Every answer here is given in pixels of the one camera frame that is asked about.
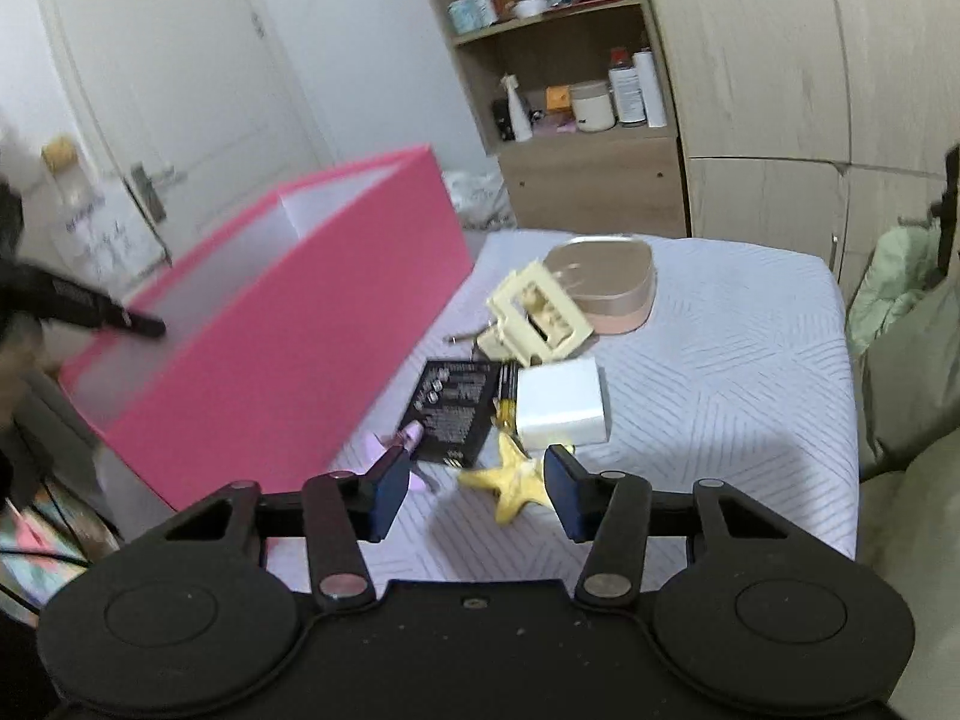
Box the yellow starfish clip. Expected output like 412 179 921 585
457 433 553 527

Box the purple starfish clip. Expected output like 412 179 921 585
363 419 439 494

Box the white charger cube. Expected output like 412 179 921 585
516 358 608 450

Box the black phone battery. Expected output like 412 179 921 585
398 359 501 468

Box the pink cardboard box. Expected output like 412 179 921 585
62 146 473 509

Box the pink gold square case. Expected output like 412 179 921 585
544 236 658 335

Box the small AA battery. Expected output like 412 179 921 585
494 361 519 434

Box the silver key bunch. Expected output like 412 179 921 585
443 322 493 346

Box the white room door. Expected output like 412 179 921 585
39 0 332 257

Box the white plastic hanging bag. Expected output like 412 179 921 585
49 163 166 296

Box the white patterned tablecloth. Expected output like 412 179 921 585
265 227 861 592

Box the olive green padded jacket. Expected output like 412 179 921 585
848 223 958 718

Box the white spray bottle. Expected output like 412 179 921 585
501 75 532 143

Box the white lidded jar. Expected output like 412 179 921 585
569 80 617 133

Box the tall white bottle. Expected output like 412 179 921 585
633 49 667 128

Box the red capped bottle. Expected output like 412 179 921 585
608 47 646 125

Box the wooden open shelf unit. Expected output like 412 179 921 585
431 0 690 238

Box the light wood wardrobe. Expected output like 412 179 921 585
651 0 958 291

